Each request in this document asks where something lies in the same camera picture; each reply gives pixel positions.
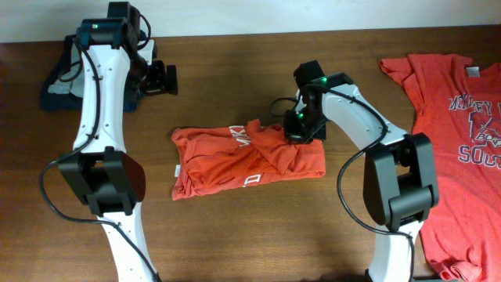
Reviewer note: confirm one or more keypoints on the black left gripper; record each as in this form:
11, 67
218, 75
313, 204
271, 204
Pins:
160, 84

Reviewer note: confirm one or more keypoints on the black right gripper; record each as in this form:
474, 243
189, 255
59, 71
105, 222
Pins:
295, 135

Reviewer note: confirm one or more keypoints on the red soccer t-shirt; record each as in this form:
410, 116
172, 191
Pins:
458, 108

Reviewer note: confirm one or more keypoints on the dark navy folded garment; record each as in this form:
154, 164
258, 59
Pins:
51, 102

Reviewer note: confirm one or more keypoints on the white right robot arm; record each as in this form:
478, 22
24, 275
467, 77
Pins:
400, 183

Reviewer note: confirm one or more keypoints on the light grey folded shirt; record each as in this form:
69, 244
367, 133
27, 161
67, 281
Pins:
68, 80

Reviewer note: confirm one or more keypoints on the orange Fram t-shirt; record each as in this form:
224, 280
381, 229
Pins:
215, 159

